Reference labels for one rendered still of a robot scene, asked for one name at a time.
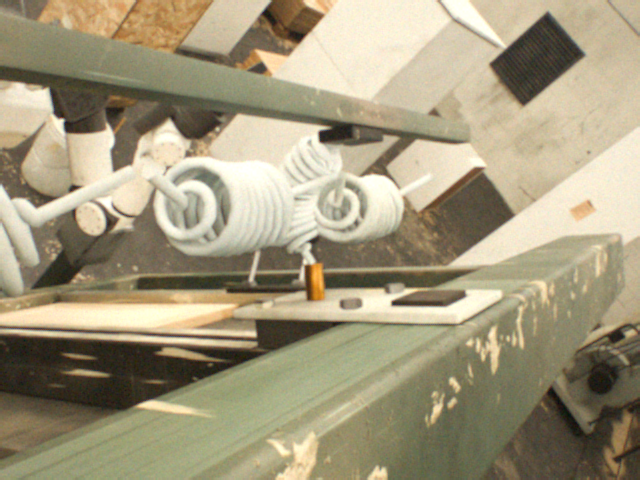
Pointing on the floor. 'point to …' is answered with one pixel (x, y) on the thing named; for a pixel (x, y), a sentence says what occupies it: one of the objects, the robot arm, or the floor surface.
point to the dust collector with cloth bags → (602, 373)
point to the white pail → (51, 159)
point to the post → (58, 273)
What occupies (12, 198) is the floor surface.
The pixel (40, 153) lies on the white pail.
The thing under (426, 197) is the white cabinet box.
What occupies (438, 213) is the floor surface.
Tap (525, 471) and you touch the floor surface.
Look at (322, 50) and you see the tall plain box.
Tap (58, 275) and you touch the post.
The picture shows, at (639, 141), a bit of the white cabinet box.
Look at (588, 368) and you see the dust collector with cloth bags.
